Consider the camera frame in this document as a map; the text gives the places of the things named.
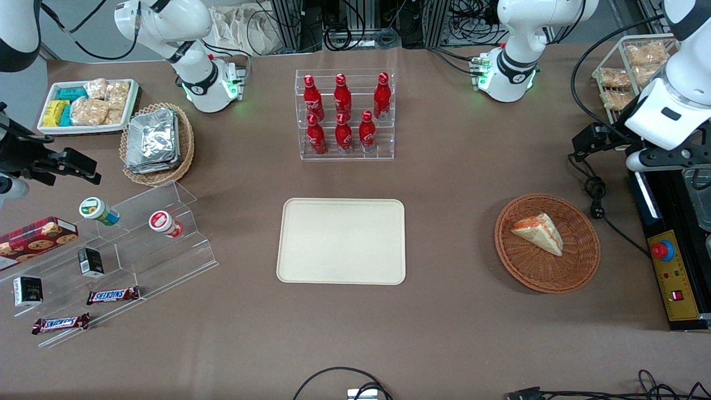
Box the cup with red lid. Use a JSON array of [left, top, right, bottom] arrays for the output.
[[148, 210, 184, 239]]

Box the white cloth bag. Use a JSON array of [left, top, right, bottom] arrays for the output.
[[211, 4, 279, 57]]

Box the clear plastic container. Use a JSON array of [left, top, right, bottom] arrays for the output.
[[682, 167, 711, 232]]

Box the brown Snickers bar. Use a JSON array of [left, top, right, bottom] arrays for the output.
[[32, 313, 91, 336], [86, 286, 141, 306]]

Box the yellow snack packet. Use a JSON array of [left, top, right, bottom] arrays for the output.
[[43, 100, 70, 128]]

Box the silver foil packet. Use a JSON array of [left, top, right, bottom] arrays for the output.
[[126, 119, 182, 174], [128, 108, 177, 162]]

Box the small black white carton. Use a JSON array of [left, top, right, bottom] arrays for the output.
[[13, 276, 44, 308]]

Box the black power cable with plug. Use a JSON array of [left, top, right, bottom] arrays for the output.
[[567, 153, 652, 259]]

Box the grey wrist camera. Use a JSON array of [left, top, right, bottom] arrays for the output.
[[626, 149, 711, 173], [0, 173, 30, 210]]

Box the white wire rack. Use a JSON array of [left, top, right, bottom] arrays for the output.
[[592, 34, 683, 126]]

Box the cup with green lid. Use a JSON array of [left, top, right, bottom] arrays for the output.
[[79, 197, 121, 227]]

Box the clear acrylic bottle rack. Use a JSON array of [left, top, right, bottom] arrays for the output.
[[295, 68, 395, 162]]

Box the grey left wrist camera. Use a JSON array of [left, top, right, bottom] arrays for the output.
[[626, 149, 711, 173]]

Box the black cable bundle with connector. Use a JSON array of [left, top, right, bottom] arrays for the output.
[[506, 369, 711, 400]]

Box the red cola bottle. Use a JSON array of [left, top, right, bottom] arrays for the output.
[[307, 113, 328, 156], [334, 73, 353, 118], [359, 110, 377, 153], [373, 72, 392, 121], [335, 112, 354, 154], [303, 74, 325, 121]]

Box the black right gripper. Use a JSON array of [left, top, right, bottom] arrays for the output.
[[0, 131, 103, 186]]

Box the brown round wicker basket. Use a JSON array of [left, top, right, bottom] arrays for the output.
[[494, 193, 602, 294]]

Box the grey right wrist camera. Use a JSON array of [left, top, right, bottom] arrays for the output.
[[0, 173, 30, 210]]

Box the aluminium frame post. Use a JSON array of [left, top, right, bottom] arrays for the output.
[[271, 0, 304, 54], [427, 0, 452, 48]]

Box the red cookie box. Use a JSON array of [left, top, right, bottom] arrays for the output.
[[0, 216, 79, 272]]

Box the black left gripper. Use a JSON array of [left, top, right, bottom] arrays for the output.
[[572, 123, 703, 164]]

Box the clear bag of rice crackers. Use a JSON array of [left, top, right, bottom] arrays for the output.
[[602, 91, 638, 111], [633, 65, 672, 85], [626, 43, 669, 68], [599, 68, 632, 90]]

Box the light tan wicker basket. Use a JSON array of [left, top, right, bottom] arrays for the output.
[[119, 103, 195, 187]]

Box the white rectangular snack tray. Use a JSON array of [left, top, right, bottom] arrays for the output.
[[37, 79, 139, 136]]

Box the triangular sandwich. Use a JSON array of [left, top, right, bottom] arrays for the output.
[[510, 213, 564, 257]]

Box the clear acrylic stepped display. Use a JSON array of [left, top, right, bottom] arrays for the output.
[[0, 181, 219, 349]]

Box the black machine with yellow panel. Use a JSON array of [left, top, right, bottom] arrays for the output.
[[628, 166, 711, 332]]

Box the beige plastic tray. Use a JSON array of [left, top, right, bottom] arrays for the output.
[[277, 198, 407, 286]]

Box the black looped cable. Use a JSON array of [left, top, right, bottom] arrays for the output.
[[293, 366, 394, 400]]

